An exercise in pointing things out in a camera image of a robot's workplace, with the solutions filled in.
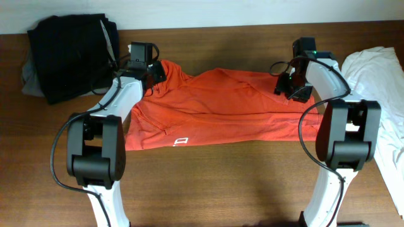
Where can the grey folded garment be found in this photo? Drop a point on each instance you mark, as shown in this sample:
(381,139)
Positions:
(31,82)

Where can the black folded garment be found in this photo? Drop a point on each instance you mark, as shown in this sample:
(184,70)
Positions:
(93,32)

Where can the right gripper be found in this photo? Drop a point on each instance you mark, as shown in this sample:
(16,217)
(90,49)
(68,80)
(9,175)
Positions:
(285,85)

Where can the white t-shirt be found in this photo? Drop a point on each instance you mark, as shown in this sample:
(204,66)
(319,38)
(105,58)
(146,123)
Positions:
(376,74)

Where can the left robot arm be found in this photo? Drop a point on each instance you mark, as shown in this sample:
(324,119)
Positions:
(96,154)

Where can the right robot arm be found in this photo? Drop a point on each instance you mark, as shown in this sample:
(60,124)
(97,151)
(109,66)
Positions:
(347,135)

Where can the red t-shirt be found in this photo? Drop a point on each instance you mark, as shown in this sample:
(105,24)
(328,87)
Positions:
(218,106)

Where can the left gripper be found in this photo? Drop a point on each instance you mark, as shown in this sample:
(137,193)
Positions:
(158,73)

